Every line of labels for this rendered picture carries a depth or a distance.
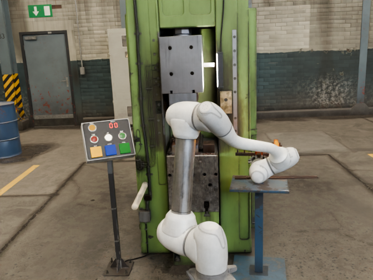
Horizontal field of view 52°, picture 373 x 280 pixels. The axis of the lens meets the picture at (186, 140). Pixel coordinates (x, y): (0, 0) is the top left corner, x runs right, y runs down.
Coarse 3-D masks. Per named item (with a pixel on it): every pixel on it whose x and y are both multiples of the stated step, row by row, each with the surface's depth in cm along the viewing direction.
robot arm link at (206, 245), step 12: (204, 228) 178; (216, 228) 179; (192, 240) 181; (204, 240) 176; (216, 240) 176; (192, 252) 181; (204, 252) 176; (216, 252) 176; (204, 264) 178; (216, 264) 177
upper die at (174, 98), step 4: (172, 92) 286; (172, 96) 279; (176, 96) 279; (180, 96) 279; (184, 96) 279; (188, 96) 278; (192, 96) 278; (196, 96) 284; (172, 100) 280; (176, 100) 280; (180, 100) 279; (184, 100) 279; (188, 100) 279; (192, 100) 279; (196, 100) 282
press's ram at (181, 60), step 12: (180, 36) 269; (192, 36) 268; (168, 48) 271; (180, 48) 271; (192, 48) 271; (168, 60) 273; (180, 60) 273; (192, 60) 272; (168, 72) 275; (180, 72) 275; (192, 72) 274; (168, 84) 277; (180, 84) 277; (192, 84) 276
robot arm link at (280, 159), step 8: (232, 128) 183; (216, 136) 184; (224, 136) 182; (232, 136) 186; (232, 144) 191; (240, 144) 193; (248, 144) 195; (256, 144) 197; (264, 144) 199; (272, 144) 202; (272, 152) 203; (280, 152) 205; (288, 152) 209; (296, 152) 209; (272, 160) 209; (280, 160) 206; (288, 160) 207; (296, 160) 209; (272, 168) 211; (280, 168) 210; (288, 168) 212
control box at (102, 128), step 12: (120, 120) 280; (84, 132) 269; (96, 132) 272; (108, 132) 274; (120, 132) 277; (84, 144) 267; (96, 144) 269; (108, 144) 272; (132, 144) 277; (108, 156) 269; (120, 156) 272; (132, 156) 279
